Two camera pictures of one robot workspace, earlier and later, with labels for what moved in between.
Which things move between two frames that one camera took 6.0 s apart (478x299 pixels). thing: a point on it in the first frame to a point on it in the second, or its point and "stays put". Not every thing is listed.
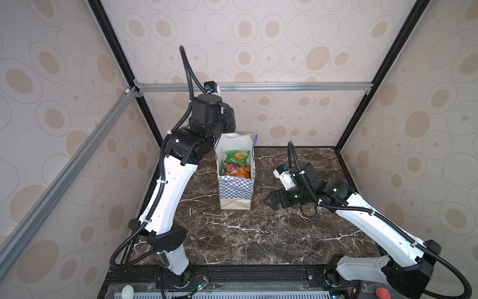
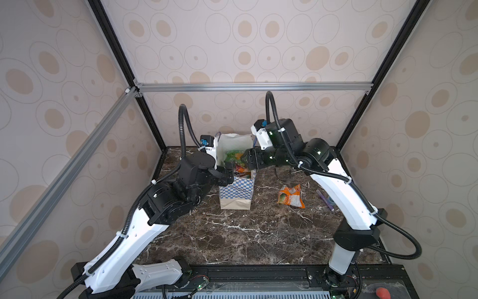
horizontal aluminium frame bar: [256, 87] stays put
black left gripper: [229, 113] to [227, 172]
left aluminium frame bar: [13, 242] stays put
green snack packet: [236, 156] stays put
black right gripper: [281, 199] to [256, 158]
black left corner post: [126, 64] stays put
